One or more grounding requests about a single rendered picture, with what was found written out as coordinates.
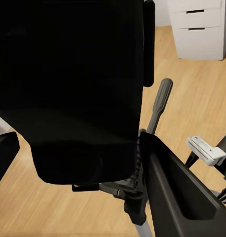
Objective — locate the digital camera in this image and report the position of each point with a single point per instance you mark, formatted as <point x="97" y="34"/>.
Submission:
<point x="72" y="74"/>

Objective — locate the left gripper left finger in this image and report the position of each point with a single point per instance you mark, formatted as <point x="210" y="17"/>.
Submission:
<point x="9" y="148"/>

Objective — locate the camera tripod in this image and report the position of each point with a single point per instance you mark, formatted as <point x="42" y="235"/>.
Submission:
<point x="133" y="190"/>

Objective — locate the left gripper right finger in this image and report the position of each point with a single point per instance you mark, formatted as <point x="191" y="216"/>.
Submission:
<point x="181" y="204"/>

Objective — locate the desk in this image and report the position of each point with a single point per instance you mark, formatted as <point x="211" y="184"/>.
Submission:
<point x="199" y="28"/>

